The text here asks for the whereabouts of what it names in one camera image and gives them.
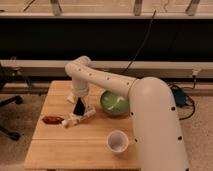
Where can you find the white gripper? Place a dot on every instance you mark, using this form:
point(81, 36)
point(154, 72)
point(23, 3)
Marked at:
point(79, 107)

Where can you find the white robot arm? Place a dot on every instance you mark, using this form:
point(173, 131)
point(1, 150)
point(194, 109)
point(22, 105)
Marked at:
point(156, 126)

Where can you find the green bowl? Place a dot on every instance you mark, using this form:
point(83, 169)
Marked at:
point(113, 104)

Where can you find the wooden table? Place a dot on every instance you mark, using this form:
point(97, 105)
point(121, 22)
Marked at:
point(81, 147)

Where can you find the white paper cup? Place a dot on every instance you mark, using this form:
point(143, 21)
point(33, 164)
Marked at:
point(117, 141)

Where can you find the blue power box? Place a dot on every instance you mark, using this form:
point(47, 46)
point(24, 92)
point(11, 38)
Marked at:
point(180, 97)

